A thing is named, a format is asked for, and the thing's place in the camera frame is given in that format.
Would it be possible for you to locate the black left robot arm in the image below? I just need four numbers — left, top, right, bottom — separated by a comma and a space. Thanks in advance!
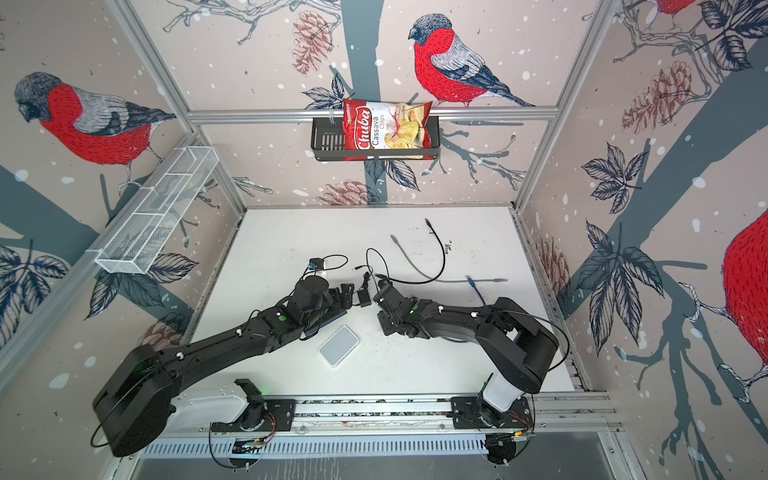
92, 276, 354, 457

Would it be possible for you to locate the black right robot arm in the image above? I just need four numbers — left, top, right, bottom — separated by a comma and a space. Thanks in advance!
373, 280, 560, 394

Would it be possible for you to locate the red cassava chips bag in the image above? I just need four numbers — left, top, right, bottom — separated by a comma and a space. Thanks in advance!
342, 99, 436, 160

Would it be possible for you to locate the black ethernet cable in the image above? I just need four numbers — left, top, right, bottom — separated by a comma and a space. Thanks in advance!
374, 218, 448, 286

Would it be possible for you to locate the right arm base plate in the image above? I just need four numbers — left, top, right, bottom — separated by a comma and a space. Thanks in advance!
450, 397, 534, 430

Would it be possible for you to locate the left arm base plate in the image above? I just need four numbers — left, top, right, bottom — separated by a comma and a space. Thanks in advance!
210, 399, 296, 435

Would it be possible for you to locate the black wall basket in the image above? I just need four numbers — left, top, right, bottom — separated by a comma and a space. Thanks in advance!
310, 116, 441, 162

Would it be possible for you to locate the aluminium mounting rail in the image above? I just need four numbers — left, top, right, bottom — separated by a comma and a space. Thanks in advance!
163, 391, 623, 436

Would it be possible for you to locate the white wire mesh shelf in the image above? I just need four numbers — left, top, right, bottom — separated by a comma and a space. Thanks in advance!
95, 146, 219, 274

